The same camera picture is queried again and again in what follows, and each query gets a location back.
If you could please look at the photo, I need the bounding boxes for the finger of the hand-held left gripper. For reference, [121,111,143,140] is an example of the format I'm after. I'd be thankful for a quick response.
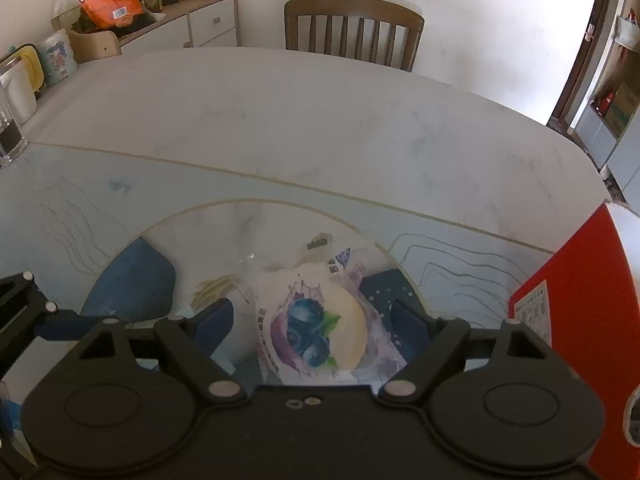
[0,271,101,368]

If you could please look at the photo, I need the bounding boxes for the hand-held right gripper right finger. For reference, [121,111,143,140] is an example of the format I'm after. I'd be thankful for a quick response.
[379,299,548,401]

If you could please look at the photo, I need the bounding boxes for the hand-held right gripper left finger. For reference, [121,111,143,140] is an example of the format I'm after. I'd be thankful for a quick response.
[75,298,247,402]

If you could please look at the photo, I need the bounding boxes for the blueberry bread packet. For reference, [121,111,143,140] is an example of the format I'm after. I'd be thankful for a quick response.
[252,247,416,386]

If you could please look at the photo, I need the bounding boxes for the red cardboard box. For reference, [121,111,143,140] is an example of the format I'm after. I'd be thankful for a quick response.
[509,202,640,480]

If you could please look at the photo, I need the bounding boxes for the white marble desktop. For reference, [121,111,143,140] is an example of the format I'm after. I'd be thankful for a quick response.
[0,46,608,391]

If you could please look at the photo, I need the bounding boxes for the tall glass with dark liquid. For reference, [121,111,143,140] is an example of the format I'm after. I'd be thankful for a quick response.
[0,57,29,166]

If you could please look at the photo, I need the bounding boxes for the yellow rimmed white container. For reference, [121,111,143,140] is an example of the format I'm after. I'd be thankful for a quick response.
[0,44,46,116]

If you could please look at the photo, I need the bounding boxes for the low white hallway cabinet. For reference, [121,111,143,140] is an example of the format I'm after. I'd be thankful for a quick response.
[570,105,640,196]

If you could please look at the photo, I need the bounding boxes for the printed white blue container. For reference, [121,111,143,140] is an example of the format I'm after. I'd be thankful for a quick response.
[36,29,77,87]

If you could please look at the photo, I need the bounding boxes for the light wooden box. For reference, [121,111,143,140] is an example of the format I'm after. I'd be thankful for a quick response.
[67,30,122,65]

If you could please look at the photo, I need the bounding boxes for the white side cabinet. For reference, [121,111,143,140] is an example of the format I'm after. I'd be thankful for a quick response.
[52,0,240,56]

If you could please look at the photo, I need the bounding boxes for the brown wooden chair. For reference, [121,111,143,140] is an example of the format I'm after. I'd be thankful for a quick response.
[284,0,426,72]

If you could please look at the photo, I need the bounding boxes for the white tote bag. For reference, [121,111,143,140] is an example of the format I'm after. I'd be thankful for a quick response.
[612,15,640,53]

